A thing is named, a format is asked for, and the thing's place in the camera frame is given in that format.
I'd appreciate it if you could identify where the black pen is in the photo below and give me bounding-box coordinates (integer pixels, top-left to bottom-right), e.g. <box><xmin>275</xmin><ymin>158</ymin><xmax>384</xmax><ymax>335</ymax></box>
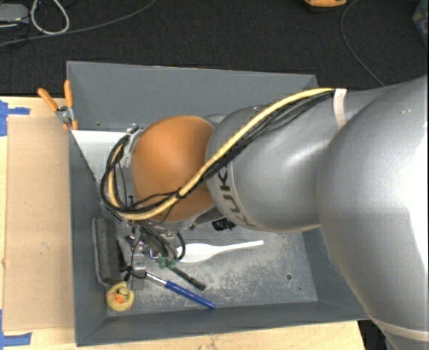
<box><xmin>171</xmin><ymin>266</ymin><xmax>206</xmax><ymax>292</ymax></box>

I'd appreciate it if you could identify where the blue-handled metal tool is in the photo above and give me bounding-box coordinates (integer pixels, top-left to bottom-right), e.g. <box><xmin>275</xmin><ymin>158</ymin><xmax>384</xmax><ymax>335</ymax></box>
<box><xmin>145</xmin><ymin>271</ymin><xmax>217</xmax><ymax>310</ymax></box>

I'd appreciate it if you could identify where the brown cardboard board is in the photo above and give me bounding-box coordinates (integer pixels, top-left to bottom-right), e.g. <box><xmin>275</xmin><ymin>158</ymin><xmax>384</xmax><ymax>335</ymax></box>
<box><xmin>1</xmin><ymin>116</ymin><xmax>76</xmax><ymax>333</ymax></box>

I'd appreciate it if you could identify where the yellow toy duck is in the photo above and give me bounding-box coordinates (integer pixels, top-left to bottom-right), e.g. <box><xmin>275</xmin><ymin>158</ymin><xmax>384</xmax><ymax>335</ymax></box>
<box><xmin>106</xmin><ymin>281</ymin><xmax>136</xmax><ymax>312</ymax></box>

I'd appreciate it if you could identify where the dark grey sponge block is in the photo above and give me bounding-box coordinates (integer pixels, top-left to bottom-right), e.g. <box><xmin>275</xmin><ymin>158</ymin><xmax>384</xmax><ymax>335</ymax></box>
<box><xmin>91</xmin><ymin>216</ymin><xmax>125</xmax><ymax>287</ymax></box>

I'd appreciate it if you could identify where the white plastic spoon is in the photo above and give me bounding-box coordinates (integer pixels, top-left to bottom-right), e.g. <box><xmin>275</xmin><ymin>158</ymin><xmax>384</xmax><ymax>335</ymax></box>
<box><xmin>175</xmin><ymin>239</ymin><xmax>265</xmax><ymax>264</ymax></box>

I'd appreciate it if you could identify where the grey metal bin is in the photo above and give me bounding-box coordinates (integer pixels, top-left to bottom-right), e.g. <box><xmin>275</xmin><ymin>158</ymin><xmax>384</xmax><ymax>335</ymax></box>
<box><xmin>65</xmin><ymin>60</ymin><xmax>371</xmax><ymax>348</ymax></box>

